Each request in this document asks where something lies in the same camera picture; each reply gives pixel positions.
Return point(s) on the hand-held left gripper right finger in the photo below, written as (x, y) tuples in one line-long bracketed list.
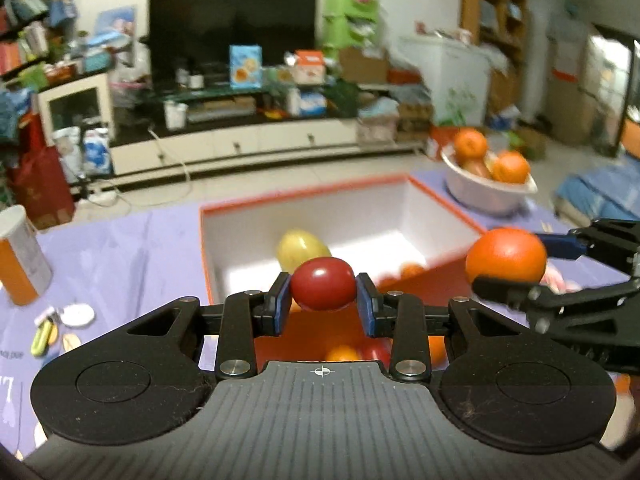
[(364, 305)]

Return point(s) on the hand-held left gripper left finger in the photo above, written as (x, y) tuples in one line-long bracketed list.
[(282, 305)]

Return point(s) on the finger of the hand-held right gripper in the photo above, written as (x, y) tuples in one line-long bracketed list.
[(562, 245), (505, 290)]

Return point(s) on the large round orange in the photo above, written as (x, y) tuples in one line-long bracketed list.
[(505, 255)]

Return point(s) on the red tomato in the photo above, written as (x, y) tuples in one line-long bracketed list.
[(375, 352), (322, 282)]

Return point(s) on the orange cardboard box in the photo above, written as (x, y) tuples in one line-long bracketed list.
[(350, 220)]

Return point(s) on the small orange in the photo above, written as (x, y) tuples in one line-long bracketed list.
[(436, 352), (412, 271)]

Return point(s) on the yellow-green mango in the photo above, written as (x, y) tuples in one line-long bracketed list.
[(300, 247)]

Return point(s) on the orange with green stem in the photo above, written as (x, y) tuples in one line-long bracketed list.
[(470, 144), (511, 166)]

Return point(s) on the white bowl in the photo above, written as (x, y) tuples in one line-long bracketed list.
[(480, 192)]

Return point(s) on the brown fruit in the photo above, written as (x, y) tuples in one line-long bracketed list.
[(476, 169)]

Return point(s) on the white TV cabinet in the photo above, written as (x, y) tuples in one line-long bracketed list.
[(280, 137)]

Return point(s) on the white chest freezer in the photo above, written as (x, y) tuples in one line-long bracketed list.
[(450, 80)]

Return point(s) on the blue tissue pack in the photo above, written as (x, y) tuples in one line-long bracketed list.
[(313, 104)]

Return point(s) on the white round tag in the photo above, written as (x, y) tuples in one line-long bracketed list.
[(77, 315)]

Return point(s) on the white jar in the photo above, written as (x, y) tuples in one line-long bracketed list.
[(175, 116)]

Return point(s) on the wooden shelf unit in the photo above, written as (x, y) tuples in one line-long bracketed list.
[(500, 25)]

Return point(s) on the orange and white carton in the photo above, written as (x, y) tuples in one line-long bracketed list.
[(309, 67)]

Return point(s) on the brown cardboard box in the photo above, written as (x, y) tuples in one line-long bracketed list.
[(362, 66)]

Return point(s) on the blue and white bag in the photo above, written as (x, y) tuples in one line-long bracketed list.
[(97, 152)]

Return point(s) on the blue snack box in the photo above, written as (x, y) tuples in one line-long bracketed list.
[(246, 67)]

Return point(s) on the green key fob with keys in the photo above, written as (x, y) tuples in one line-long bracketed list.
[(42, 335)]

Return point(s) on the orange and white canister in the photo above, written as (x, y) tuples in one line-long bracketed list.
[(22, 260)]

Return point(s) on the red bag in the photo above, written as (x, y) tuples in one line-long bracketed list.
[(42, 190)]

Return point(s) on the white glass-door cabinet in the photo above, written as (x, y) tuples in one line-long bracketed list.
[(75, 110)]

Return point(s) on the green storage shelf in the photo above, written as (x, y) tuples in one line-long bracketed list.
[(347, 20)]

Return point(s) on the black television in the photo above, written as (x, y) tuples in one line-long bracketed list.
[(232, 15)]

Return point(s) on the teal jacket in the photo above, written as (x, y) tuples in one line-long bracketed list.
[(7, 115)]

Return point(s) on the bookshelf with books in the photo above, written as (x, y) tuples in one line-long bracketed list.
[(30, 20)]

